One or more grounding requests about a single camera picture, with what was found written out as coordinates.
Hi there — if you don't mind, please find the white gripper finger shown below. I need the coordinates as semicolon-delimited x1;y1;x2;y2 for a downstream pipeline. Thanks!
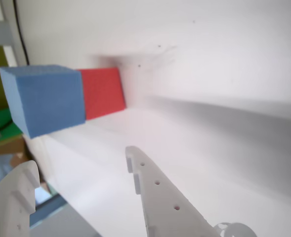
0;159;40;237
125;146;221;237

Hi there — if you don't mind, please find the blue foam cube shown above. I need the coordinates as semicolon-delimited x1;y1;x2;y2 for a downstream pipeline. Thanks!
0;65;87;139

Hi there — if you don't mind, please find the red foam cube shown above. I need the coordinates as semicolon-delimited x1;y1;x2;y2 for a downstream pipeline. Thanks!
76;68;126;121

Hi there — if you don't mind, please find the brown cardboard piece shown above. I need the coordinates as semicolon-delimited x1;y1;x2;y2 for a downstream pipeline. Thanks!
0;137;52;196

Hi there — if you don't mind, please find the white partition frame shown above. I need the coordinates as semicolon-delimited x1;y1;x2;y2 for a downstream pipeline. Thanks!
0;0;29;69

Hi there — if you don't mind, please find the thin black cable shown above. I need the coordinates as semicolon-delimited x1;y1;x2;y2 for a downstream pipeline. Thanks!
13;0;30;65

